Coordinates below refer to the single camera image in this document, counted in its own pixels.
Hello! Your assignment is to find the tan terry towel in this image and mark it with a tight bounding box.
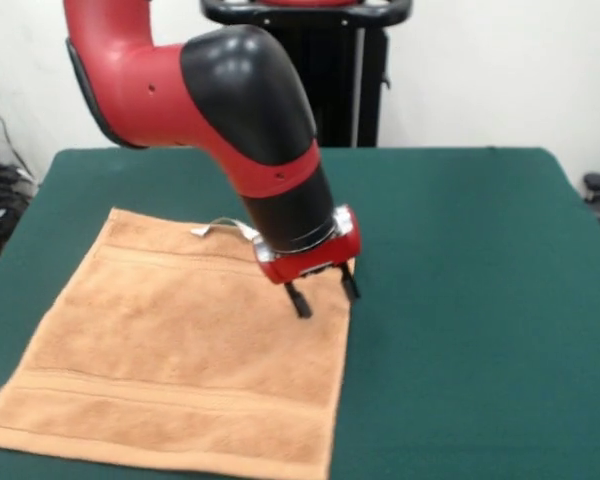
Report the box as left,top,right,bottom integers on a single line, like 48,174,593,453
0,207,354,480

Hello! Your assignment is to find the dark green table cloth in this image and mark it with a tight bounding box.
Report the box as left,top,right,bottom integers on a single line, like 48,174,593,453
0,146,600,480

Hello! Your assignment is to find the black cluttered equipment pile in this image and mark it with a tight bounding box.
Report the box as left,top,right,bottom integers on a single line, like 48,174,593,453
0,163,38,262

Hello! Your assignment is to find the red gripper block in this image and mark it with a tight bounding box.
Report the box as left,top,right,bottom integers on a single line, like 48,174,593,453
252,203,363,320

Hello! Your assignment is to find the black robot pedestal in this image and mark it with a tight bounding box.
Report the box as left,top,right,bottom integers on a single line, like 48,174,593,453
201,0,414,149

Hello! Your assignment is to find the grey wall cable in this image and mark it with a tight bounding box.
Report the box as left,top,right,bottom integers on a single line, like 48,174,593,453
0,90,34,179

